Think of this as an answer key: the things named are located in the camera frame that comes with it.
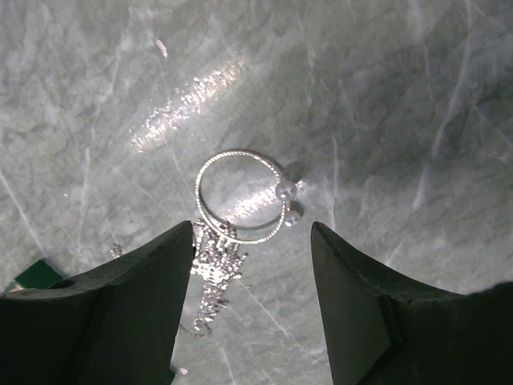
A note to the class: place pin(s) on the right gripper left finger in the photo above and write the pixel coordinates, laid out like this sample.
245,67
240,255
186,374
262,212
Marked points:
114,324

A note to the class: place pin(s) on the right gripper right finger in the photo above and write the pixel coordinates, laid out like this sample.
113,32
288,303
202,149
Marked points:
382,327

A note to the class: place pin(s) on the silver pearl bangle right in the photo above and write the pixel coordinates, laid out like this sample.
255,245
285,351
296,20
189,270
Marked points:
244,197

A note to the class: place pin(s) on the green jewelry tray insert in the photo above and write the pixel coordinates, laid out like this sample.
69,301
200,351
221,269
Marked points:
39,276

